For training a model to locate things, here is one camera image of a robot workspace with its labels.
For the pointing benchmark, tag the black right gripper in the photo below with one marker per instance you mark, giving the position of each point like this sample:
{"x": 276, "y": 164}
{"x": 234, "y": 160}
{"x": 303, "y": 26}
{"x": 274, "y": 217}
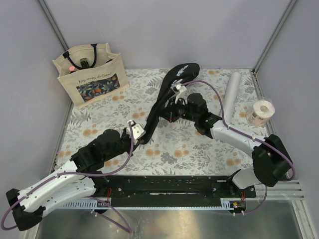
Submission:
{"x": 169, "y": 112}

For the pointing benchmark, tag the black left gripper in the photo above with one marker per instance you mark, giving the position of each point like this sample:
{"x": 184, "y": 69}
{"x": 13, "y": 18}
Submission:
{"x": 137, "y": 143}

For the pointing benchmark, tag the white shuttlecock tube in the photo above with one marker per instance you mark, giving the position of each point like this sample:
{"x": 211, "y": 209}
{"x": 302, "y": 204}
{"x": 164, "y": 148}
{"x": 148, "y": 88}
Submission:
{"x": 231, "y": 96}

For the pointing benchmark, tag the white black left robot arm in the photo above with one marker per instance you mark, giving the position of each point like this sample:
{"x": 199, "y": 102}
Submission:
{"x": 77, "y": 178}

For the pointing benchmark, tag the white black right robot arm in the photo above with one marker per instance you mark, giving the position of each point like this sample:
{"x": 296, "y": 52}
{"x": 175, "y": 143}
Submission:
{"x": 270, "y": 158}

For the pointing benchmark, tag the floral patterned table mat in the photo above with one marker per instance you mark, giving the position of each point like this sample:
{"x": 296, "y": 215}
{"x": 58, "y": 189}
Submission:
{"x": 175, "y": 148}

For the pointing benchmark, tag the beige floral tote bag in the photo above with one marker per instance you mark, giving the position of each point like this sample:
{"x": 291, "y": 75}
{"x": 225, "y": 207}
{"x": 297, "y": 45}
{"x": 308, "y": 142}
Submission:
{"x": 105, "y": 77}

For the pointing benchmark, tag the wrapped toilet paper roll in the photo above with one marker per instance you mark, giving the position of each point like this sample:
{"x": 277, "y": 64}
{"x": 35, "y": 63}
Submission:
{"x": 260, "y": 112}

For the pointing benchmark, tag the dark bottle in tote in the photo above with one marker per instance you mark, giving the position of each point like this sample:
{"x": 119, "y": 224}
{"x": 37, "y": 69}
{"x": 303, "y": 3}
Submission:
{"x": 84, "y": 63}

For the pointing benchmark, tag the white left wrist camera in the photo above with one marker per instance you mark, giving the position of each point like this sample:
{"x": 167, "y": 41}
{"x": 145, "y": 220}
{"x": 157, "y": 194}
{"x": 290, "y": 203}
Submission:
{"x": 135, "y": 131}

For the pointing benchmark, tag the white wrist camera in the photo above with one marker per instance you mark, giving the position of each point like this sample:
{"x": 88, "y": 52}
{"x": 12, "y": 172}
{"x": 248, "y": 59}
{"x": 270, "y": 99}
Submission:
{"x": 135, "y": 131}
{"x": 180, "y": 90}

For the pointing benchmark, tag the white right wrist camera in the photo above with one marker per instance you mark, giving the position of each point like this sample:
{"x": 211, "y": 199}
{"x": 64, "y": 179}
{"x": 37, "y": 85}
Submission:
{"x": 180, "y": 90}

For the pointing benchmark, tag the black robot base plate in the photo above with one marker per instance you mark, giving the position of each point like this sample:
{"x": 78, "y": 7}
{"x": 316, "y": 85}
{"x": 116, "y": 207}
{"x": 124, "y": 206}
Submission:
{"x": 169, "y": 189}

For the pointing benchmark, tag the aluminium frame post right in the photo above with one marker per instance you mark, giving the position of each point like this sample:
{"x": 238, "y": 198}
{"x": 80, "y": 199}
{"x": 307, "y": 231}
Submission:
{"x": 283, "y": 19}

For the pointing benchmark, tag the aluminium frame post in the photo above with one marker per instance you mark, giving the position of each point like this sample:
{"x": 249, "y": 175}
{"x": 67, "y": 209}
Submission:
{"x": 283, "y": 19}
{"x": 49, "y": 17}

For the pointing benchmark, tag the aluminium frame rail front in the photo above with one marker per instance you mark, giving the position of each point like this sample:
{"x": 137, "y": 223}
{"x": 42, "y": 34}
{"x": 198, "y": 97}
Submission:
{"x": 213, "y": 199}

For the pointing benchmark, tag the aluminium frame post left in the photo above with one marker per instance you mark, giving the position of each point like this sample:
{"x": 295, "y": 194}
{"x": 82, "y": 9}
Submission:
{"x": 49, "y": 17}

